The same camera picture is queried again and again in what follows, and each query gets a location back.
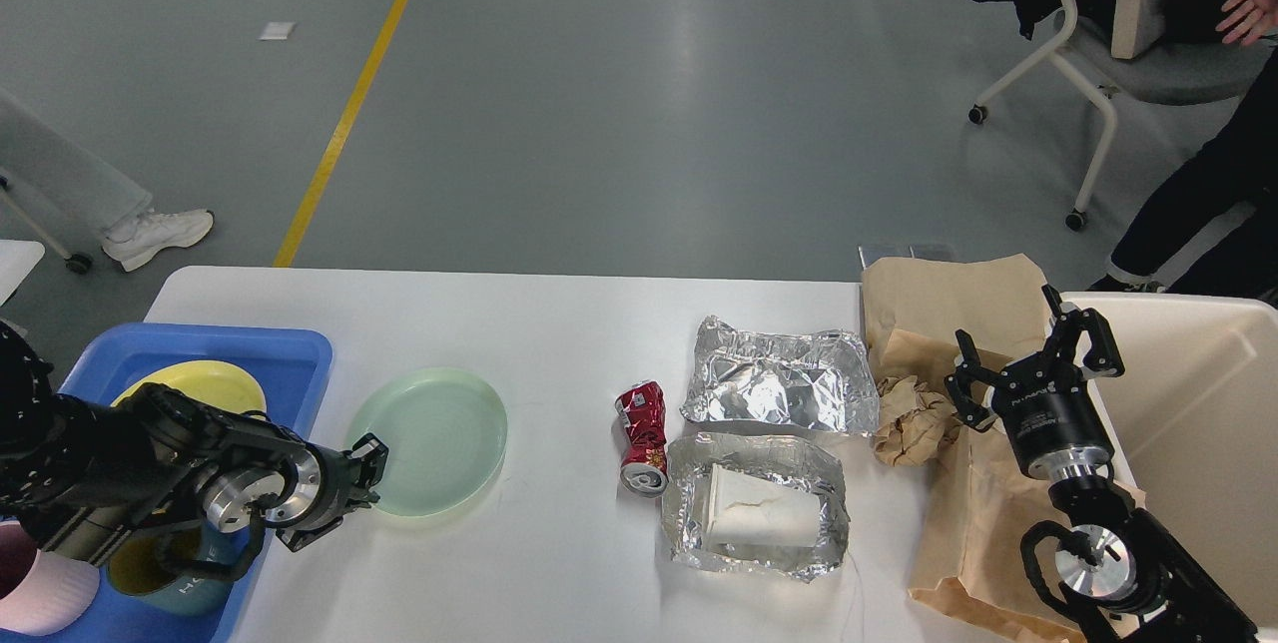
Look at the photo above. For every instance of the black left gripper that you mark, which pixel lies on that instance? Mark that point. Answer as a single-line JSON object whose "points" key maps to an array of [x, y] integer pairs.
{"points": [[327, 484]]}

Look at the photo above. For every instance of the yellow plate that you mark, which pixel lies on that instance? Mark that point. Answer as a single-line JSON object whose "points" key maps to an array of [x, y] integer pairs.
{"points": [[219, 383]]}

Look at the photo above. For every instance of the upper brown paper bag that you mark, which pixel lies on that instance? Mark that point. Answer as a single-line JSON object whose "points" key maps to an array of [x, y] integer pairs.
{"points": [[912, 309]]}

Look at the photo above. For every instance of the grey floor plate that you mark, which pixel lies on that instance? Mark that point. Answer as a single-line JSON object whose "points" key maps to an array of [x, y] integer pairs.
{"points": [[934, 252]]}

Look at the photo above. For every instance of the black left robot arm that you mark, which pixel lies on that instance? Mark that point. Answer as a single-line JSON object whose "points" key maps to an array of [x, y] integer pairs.
{"points": [[209, 485]]}

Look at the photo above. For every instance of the blue plastic tray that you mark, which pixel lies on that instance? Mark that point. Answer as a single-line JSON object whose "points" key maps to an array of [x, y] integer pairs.
{"points": [[291, 365]]}

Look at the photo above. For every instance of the light green plate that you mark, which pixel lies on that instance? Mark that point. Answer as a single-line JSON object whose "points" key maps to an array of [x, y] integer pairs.
{"points": [[446, 432]]}

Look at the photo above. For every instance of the teal mug yellow inside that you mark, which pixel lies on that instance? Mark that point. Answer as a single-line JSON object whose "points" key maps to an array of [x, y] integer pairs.
{"points": [[135, 571]]}

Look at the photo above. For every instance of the person legs black sneakers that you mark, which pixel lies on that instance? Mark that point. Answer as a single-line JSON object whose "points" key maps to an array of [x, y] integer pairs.
{"points": [[1237, 165]]}

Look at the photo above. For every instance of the lower brown paper bag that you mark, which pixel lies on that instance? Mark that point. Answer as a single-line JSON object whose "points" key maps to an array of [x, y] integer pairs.
{"points": [[968, 565]]}

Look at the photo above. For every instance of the white paper cup lying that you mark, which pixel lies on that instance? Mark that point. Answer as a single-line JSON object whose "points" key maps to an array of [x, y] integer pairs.
{"points": [[744, 510]]}

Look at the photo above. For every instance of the aluminium foil tray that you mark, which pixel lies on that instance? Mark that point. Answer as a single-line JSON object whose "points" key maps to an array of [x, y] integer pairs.
{"points": [[784, 459]]}

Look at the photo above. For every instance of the white paper scrap on floor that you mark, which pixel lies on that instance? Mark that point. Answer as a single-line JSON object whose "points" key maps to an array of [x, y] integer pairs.
{"points": [[277, 31]]}

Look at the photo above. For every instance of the beige plastic bin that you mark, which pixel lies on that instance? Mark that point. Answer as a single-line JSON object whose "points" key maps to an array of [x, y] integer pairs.
{"points": [[1195, 414]]}

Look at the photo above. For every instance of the grey white office chair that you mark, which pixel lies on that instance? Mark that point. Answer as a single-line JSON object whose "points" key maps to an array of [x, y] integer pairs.
{"points": [[1107, 47]]}

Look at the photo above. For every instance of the crumpled aluminium foil sheet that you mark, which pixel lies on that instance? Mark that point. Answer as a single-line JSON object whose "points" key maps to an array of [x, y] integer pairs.
{"points": [[820, 382]]}

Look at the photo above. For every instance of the brown paper bag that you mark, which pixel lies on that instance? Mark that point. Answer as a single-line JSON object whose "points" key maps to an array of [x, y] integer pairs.
{"points": [[912, 309], [968, 565]]}

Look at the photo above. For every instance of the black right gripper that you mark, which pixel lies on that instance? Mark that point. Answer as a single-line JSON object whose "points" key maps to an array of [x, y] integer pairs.
{"points": [[1052, 426]]}

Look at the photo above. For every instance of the crushed red soda can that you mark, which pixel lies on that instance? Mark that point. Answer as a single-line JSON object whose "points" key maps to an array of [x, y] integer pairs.
{"points": [[642, 412]]}

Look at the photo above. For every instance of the white chair at left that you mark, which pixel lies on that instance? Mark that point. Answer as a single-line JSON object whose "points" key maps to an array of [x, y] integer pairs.
{"points": [[20, 257]]}

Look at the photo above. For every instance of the crumpled brown paper ball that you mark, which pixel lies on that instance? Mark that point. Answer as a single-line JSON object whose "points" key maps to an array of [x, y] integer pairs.
{"points": [[915, 423]]}

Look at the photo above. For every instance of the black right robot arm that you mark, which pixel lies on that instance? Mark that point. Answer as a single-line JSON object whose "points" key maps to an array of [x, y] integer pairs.
{"points": [[1112, 568]]}

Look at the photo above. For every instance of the pink ribbed cup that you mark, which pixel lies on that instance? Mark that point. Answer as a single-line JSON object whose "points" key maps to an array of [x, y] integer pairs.
{"points": [[41, 592]]}

